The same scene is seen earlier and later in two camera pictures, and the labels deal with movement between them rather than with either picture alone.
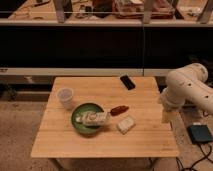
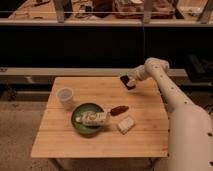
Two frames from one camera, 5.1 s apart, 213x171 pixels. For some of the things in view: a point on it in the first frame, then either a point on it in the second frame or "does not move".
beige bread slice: x=126 y=124 does not move
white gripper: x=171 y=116 -> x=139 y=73
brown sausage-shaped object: x=119 y=110 does not move
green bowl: x=79 y=111 does not move
